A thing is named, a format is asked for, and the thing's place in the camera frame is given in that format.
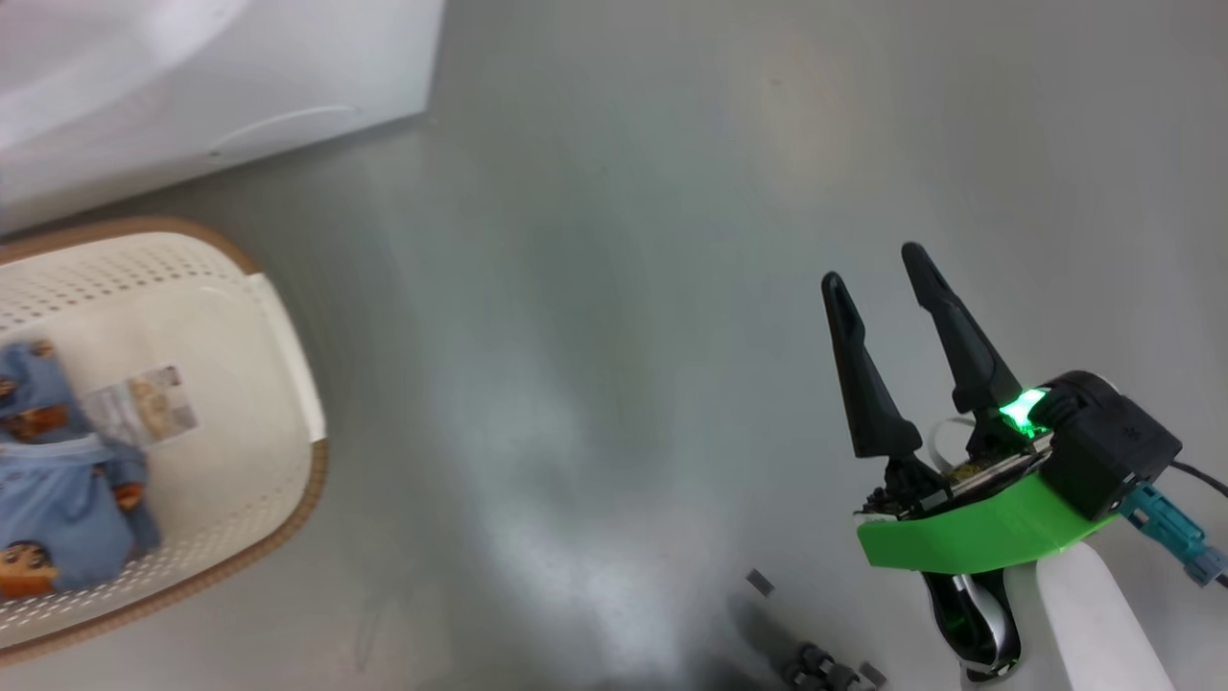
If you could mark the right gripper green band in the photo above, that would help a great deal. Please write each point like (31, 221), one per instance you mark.
(969, 533)

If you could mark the blue cartoon garment with waistband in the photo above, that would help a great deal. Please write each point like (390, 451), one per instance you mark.
(67, 509)

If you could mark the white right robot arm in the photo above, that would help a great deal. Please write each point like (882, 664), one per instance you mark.
(1094, 624)

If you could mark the cream perforated laundry basket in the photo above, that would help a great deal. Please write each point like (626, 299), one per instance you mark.
(240, 461)

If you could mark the white washing machine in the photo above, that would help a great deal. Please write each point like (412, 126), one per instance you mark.
(288, 67)

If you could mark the basket product sticker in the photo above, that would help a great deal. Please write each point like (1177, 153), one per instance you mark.
(144, 408)

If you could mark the grey floor tape mark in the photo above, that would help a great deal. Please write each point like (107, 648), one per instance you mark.
(760, 583)

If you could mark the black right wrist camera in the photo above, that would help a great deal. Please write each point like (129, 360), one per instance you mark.
(1113, 446)

